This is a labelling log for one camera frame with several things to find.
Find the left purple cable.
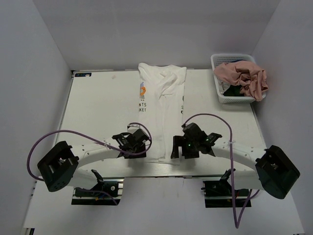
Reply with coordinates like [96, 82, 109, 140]
[26, 121, 154, 206]

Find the dark green t shirt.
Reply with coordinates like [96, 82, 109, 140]
[223, 85, 244, 97]

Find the blue table label sticker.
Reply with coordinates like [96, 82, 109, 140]
[74, 72, 92, 77]

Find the blue t shirt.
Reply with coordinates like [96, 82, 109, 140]
[232, 59, 245, 63]

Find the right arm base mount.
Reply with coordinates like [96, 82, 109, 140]
[201, 169, 249, 208]

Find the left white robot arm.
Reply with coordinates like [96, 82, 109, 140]
[37, 129, 151, 192]

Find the pink t shirt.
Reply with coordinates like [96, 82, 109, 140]
[213, 61, 268, 101]

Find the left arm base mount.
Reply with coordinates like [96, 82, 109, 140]
[71, 169, 123, 206]

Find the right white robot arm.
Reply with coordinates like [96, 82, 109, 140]
[171, 123, 300, 199]

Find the white plastic basket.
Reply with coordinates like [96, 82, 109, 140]
[211, 53, 268, 104]

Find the white printed t shirt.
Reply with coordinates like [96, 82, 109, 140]
[138, 63, 187, 165]

